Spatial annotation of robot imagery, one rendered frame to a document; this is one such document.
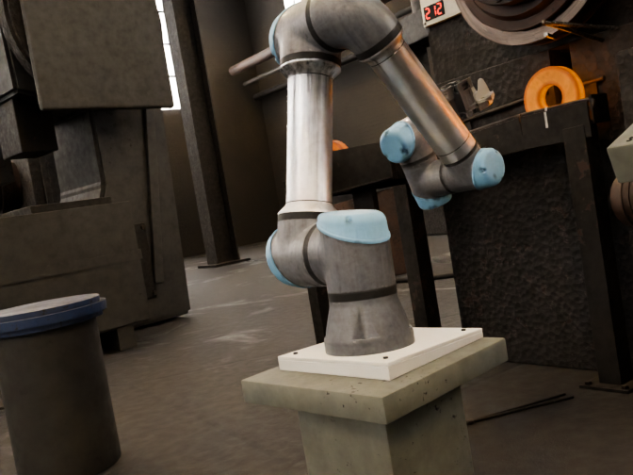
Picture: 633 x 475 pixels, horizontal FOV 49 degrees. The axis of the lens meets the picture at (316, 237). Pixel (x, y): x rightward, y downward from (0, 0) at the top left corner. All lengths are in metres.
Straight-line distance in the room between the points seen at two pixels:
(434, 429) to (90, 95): 3.10
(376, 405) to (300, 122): 0.55
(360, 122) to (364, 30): 10.16
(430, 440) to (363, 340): 0.19
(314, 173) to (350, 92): 10.29
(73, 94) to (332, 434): 3.00
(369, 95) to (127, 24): 7.40
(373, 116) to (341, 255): 10.06
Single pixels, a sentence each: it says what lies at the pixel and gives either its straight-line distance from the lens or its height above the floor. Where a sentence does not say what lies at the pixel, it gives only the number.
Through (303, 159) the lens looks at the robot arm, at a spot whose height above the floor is 0.65.
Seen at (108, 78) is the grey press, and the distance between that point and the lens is 4.01.
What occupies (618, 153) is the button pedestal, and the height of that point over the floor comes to 0.57.
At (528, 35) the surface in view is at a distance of 1.89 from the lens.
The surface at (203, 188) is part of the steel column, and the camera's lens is 8.46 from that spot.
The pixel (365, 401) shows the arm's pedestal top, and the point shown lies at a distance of 0.99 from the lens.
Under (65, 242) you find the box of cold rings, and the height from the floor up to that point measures 0.58.
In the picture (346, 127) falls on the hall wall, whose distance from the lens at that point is 11.64.
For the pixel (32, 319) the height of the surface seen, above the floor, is 0.41.
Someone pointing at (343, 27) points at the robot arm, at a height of 0.86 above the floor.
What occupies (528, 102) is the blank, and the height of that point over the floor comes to 0.74.
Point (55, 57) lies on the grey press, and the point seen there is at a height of 1.52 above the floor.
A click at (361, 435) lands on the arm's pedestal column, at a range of 1.11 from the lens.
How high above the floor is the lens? 0.57
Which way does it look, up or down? 3 degrees down
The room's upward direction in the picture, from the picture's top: 10 degrees counter-clockwise
